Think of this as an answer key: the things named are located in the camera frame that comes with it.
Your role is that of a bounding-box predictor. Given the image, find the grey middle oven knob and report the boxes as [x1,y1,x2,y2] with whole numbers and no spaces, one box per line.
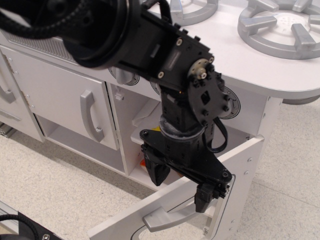
[150,82,161,96]

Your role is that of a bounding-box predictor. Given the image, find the aluminium frame rail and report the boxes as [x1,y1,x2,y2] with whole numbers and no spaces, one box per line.
[0,122,16,138]

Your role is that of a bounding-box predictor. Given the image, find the black braided cable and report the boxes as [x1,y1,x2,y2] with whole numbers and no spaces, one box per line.
[0,213,41,240]

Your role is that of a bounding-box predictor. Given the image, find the silver left stove burner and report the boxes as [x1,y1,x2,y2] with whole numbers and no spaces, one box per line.
[167,0,219,27]

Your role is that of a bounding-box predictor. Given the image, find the white cabinet door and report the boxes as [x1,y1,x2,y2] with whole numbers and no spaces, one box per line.
[0,46,119,150]

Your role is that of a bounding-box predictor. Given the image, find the silver right stove burner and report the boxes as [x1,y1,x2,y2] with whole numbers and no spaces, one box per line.
[237,0,320,60]

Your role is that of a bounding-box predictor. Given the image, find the white oven door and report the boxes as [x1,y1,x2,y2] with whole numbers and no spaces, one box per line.
[87,135,265,240]

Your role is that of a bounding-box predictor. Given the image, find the white toy kitchen unit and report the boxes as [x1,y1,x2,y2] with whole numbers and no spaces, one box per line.
[0,0,320,240]

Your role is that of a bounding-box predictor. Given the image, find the silver oven door handle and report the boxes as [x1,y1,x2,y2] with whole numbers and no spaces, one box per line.
[142,198,207,233]

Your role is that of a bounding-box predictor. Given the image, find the grey right oven knob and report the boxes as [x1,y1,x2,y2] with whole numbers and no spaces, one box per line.
[219,86,241,120]

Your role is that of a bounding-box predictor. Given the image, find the silver stove burner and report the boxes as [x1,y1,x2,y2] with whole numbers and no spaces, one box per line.
[237,0,320,60]
[167,0,219,27]

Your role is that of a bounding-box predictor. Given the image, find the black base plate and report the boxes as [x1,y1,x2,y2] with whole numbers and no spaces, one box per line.
[0,212,63,240]

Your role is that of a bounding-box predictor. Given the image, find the silver vent grille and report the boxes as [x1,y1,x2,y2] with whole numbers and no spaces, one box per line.
[3,32,76,64]

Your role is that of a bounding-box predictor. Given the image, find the silver left edge handle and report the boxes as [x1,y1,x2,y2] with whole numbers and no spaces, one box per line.
[0,52,16,104]

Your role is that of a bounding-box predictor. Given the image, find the silver cabinet door handle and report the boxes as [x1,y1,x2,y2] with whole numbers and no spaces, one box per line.
[80,89,104,143]

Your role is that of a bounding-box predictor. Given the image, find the grey oven knob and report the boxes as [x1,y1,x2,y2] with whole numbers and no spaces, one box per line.
[219,86,241,120]
[108,66,140,86]
[150,82,161,96]

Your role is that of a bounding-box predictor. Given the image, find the yellow toy in oven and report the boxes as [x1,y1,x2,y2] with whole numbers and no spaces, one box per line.
[152,126,160,132]

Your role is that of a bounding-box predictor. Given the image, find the grey left oven knob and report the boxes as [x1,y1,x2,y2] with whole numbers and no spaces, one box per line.
[108,66,140,86]

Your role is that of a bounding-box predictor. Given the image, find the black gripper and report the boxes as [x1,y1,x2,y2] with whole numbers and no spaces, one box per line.
[139,124,232,213]

